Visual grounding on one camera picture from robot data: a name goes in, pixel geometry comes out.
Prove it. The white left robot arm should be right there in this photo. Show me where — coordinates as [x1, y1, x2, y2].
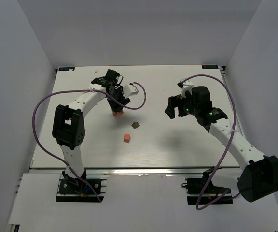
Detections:
[52, 69, 139, 192]

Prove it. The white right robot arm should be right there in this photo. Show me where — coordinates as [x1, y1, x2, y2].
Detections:
[165, 86, 278, 202]

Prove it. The olive roof wood block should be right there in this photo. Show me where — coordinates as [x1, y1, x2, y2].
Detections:
[131, 121, 140, 129]

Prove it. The salmon cube wood block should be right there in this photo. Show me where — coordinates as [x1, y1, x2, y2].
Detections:
[123, 133, 131, 143]

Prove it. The blue label right corner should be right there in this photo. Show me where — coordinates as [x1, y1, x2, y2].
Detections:
[201, 65, 219, 69]

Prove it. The blue label corner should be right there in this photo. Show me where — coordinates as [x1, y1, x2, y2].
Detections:
[201, 65, 219, 69]
[58, 67, 75, 72]

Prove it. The blue label left corner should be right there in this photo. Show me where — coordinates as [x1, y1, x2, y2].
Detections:
[58, 67, 75, 72]

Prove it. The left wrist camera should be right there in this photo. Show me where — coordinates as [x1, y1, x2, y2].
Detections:
[122, 83, 139, 98]

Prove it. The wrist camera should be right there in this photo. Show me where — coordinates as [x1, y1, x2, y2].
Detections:
[122, 83, 139, 98]
[178, 79, 194, 99]

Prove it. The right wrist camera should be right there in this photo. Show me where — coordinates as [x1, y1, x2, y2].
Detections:
[178, 79, 194, 99]

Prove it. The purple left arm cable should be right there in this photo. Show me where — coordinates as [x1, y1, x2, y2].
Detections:
[32, 82, 147, 203]

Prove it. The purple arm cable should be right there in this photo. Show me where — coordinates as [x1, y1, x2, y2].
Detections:
[181, 74, 241, 211]
[32, 82, 147, 203]

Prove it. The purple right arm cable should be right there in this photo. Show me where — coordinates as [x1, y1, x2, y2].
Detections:
[181, 74, 241, 211]

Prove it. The right side aluminium rail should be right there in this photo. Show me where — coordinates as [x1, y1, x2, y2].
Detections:
[220, 65, 248, 145]

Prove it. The aluminium table edge rail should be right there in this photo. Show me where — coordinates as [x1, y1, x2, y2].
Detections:
[28, 166, 240, 175]

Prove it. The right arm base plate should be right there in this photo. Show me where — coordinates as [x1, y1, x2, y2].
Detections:
[181, 178, 233, 205]

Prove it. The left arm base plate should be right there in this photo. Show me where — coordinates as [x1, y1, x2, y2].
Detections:
[56, 176, 107, 203]

